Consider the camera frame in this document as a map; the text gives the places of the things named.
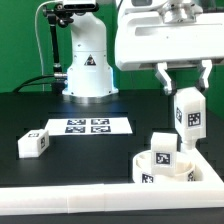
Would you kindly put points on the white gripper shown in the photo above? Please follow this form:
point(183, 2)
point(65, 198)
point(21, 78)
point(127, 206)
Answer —
point(143, 40)

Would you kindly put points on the white round stool seat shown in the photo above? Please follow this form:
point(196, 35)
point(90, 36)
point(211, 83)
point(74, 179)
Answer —
point(141, 169)

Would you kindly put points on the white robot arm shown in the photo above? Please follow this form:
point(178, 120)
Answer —
point(89, 74)

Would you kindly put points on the white marker sheet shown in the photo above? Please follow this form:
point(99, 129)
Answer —
point(88, 126)

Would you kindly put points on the white L-shaped fence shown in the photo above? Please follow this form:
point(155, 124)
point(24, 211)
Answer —
point(199, 187)

